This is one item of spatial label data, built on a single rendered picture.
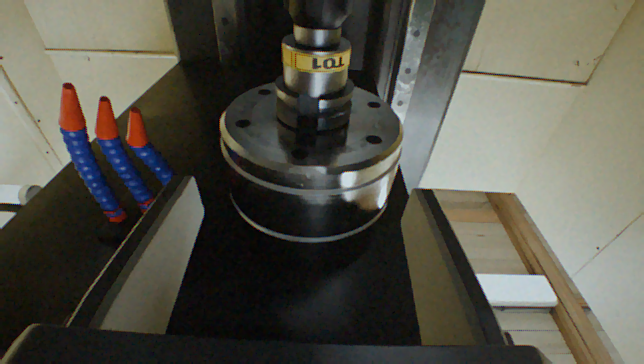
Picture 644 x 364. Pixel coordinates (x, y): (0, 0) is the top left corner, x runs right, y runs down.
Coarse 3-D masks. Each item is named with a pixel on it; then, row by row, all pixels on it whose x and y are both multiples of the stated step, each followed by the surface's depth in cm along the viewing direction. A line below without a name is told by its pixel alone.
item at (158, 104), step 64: (192, 64) 64; (256, 64) 66; (192, 128) 44; (64, 192) 33; (0, 256) 26; (64, 256) 26; (192, 256) 27; (256, 256) 28; (384, 256) 29; (0, 320) 22; (64, 320) 22; (192, 320) 23; (256, 320) 23; (320, 320) 24; (384, 320) 24
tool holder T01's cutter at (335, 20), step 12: (288, 0) 19; (300, 0) 18; (312, 0) 17; (324, 0) 18; (336, 0) 18; (348, 0) 18; (300, 12) 18; (312, 12) 18; (324, 12) 18; (336, 12) 18; (348, 12) 19; (300, 24) 19; (312, 24) 19; (324, 24) 19; (336, 24) 19
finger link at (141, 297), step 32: (160, 192) 10; (192, 192) 11; (160, 224) 8; (192, 224) 11; (128, 256) 7; (160, 256) 8; (96, 288) 7; (128, 288) 7; (160, 288) 8; (96, 320) 6; (128, 320) 7; (160, 320) 8
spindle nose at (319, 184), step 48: (240, 96) 27; (240, 144) 21; (288, 144) 21; (336, 144) 22; (384, 144) 22; (240, 192) 23; (288, 192) 20; (336, 192) 21; (384, 192) 24; (288, 240) 24; (336, 240) 24
